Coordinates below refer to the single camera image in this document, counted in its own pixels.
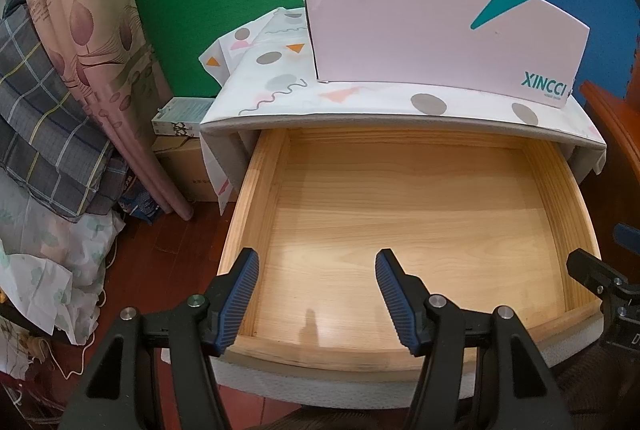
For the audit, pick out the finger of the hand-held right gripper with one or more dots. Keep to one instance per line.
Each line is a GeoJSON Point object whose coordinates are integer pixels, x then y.
{"type": "Point", "coordinates": [592, 267]}
{"type": "Point", "coordinates": [629, 237]}

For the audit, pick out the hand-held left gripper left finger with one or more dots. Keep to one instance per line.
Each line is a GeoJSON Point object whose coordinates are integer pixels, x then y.
{"type": "Point", "coordinates": [240, 295]}

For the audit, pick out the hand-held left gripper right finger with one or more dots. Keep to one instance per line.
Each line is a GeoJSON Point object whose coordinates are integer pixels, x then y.
{"type": "Point", "coordinates": [395, 300]}

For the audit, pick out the wooden drawer with white front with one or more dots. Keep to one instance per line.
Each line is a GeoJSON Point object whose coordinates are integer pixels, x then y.
{"type": "Point", "coordinates": [400, 210]}

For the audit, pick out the white shoe box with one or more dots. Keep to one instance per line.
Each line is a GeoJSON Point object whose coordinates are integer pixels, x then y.
{"type": "Point", "coordinates": [400, 25]}

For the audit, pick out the orange wooden furniture board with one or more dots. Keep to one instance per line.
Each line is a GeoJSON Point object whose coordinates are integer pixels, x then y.
{"type": "Point", "coordinates": [615, 120]}

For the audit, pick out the blue printed bag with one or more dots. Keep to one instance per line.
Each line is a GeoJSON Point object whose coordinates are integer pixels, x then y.
{"type": "Point", "coordinates": [137, 205]}

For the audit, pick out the brown cardboard box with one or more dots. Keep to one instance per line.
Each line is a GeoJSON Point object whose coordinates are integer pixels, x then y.
{"type": "Point", "coordinates": [185, 170]}

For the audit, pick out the white printed cloth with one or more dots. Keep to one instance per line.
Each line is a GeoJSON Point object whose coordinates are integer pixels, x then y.
{"type": "Point", "coordinates": [60, 250]}

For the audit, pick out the small light blue box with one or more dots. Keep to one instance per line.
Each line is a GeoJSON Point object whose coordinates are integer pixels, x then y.
{"type": "Point", "coordinates": [182, 112]}

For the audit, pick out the cream cloth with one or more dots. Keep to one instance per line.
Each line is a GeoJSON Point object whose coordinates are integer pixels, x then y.
{"type": "Point", "coordinates": [20, 350]}

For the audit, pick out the grey plaid quilt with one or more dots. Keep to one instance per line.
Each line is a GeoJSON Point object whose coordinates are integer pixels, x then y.
{"type": "Point", "coordinates": [45, 130]}

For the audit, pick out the pink floral fabric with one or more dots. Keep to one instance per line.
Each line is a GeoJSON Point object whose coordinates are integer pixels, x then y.
{"type": "Point", "coordinates": [85, 20]}

